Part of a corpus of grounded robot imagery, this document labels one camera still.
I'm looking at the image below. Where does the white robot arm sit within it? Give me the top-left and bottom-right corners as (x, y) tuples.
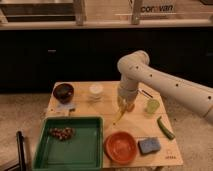
(117, 50), (213, 125)

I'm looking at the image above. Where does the green cucumber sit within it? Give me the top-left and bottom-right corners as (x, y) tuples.
(157, 116), (175, 140)

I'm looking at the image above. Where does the bunch of red grapes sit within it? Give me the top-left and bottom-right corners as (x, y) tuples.
(49, 127), (75, 141)

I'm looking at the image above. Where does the green plastic tray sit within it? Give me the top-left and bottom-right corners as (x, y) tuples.
(32, 117), (103, 171)

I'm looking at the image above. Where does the light green cup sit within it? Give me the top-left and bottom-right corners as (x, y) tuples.
(145, 98), (160, 114)

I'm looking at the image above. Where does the black chair back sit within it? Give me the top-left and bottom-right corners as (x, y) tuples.
(4, 131), (26, 171)

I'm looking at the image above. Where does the red bowl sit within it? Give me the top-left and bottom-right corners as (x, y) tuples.
(104, 131), (137, 165)

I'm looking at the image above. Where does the blue sponge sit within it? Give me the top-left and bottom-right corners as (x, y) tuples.
(138, 137), (161, 154)

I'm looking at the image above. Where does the white lidded cup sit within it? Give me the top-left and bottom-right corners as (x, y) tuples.
(89, 84), (103, 100)

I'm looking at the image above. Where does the dark brown bowl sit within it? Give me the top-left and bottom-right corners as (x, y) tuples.
(53, 83), (74, 104)

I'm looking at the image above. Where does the yellow banana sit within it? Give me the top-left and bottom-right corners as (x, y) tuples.
(113, 106), (126, 125)

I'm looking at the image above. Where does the wooden shelf rail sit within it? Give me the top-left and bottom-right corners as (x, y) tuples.
(0, 0), (213, 30)

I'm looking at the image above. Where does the light blue cloth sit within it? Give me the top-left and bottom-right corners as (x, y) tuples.
(55, 103), (76, 111)

